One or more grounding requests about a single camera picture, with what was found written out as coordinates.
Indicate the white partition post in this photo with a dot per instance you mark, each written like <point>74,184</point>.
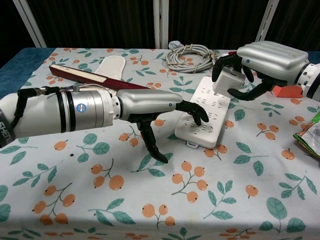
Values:
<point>160,22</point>
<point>31,22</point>
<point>270,17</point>

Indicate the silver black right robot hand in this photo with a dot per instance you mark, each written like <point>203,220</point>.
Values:
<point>275,62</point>

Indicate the white power adapter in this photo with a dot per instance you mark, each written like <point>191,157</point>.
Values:
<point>228,80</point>

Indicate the white power strip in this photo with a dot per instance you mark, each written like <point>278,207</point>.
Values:
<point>210,135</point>

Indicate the white shoe insole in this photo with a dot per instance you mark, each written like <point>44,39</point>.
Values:
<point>110,67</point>

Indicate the orange cube block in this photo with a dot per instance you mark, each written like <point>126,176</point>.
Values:
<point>287,92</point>

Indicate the dark red folded fan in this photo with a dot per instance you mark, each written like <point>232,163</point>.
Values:
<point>75,73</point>

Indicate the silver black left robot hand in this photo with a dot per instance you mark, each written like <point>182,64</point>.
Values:
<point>150,102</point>

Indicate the green snack bag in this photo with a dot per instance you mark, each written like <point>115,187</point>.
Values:
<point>310,140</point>

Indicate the black pleated curtain panel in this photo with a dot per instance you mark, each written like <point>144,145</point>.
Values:
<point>215,20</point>
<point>100,22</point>
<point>7,25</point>
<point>300,22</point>

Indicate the floral fruit print tablecloth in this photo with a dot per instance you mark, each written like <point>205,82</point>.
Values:
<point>150,200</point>

